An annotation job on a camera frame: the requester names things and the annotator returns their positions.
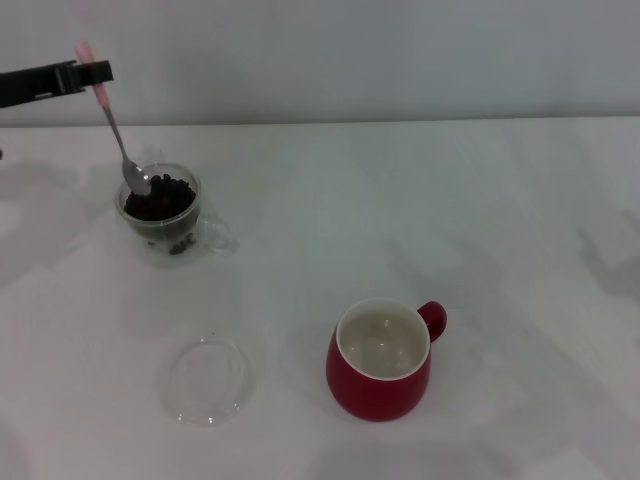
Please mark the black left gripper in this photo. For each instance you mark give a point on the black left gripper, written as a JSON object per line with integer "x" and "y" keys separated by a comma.
{"x": 27, "y": 85}

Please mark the clear glass saucer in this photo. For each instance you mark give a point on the clear glass saucer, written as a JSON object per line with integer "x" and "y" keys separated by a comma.
{"x": 210, "y": 385}

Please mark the red mug white inside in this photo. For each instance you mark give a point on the red mug white inside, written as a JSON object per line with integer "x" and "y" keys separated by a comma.
{"x": 375, "y": 395}

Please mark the coffee bean pile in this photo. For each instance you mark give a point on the coffee bean pile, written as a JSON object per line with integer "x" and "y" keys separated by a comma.
{"x": 167, "y": 200}

